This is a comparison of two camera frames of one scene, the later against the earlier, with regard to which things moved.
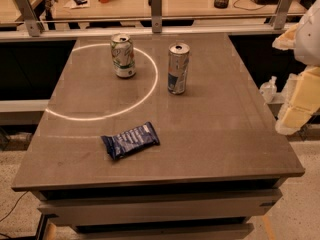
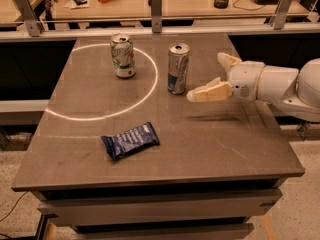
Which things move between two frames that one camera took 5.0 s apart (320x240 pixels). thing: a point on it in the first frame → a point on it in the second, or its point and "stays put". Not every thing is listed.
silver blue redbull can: x=178 y=65 stays put
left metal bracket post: x=28 y=12 stays put
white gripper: x=308 y=39 → x=246 y=80
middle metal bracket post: x=155 y=1 stays put
